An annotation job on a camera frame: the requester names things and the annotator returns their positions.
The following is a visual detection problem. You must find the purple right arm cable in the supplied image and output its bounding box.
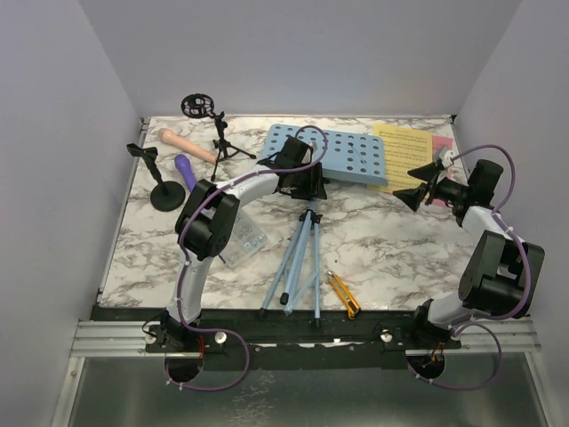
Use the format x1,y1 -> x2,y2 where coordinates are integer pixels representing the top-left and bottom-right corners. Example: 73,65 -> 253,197
407,143 -> 533,391

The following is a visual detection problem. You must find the beige microphone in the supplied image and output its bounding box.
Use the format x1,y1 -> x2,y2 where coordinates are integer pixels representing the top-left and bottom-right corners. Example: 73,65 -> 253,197
157,128 -> 217,164

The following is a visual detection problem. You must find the purple microphone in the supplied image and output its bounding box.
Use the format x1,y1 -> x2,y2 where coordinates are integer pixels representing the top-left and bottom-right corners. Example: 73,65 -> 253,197
174,154 -> 196,192

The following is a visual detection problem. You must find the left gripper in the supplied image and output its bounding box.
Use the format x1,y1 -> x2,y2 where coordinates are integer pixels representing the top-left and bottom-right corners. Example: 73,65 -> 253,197
288,161 -> 325,199

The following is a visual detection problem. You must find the black round-base mic stand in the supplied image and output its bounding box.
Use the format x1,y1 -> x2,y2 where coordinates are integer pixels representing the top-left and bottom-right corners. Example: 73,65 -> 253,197
126,143 -> 186,212

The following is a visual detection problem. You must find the black tripod mic stand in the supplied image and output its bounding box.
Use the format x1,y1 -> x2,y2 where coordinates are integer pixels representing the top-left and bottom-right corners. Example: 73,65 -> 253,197
180,92 -> 258,182

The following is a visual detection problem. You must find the clear plastic screw box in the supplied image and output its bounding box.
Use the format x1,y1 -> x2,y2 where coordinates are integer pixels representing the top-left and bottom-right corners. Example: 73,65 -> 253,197
220,209 -> 268,269

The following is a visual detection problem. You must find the pink sheet music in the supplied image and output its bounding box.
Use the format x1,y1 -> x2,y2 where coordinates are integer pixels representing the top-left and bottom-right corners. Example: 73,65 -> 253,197
432,134 -> 453,207

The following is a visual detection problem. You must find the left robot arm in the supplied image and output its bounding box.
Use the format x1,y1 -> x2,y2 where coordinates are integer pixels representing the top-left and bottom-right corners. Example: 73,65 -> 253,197
166,137 -> 328,351

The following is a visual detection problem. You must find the light blue music stand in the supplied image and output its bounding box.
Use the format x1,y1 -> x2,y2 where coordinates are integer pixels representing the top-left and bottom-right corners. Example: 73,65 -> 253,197
260,124 -> 388,326

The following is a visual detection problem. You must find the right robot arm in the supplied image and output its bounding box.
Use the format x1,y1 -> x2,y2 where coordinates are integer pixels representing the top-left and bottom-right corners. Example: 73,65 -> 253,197
393,159 -> 545,349

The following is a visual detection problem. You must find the yellow utility knife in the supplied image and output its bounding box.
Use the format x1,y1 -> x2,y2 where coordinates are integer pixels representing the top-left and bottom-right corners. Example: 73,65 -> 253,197
326,270 -> 361,320

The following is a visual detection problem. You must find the yellow sheet music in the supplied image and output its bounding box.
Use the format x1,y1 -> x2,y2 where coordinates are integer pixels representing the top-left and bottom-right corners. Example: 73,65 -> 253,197
371,123 -> 432,193

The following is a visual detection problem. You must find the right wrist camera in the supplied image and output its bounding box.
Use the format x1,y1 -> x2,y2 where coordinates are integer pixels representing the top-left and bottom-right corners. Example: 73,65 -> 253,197
433,147 -> 457,171

